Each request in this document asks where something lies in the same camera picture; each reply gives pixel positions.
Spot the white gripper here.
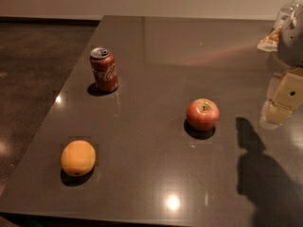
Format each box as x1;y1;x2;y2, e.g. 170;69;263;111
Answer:
258;0;303;130

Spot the red apple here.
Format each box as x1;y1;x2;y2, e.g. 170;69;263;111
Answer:
187;98;220;131

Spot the red coca-cola can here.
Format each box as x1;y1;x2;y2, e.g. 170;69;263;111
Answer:
90;47;118;93

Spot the orange fruit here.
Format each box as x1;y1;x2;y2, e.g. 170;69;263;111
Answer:
61;140;96;176

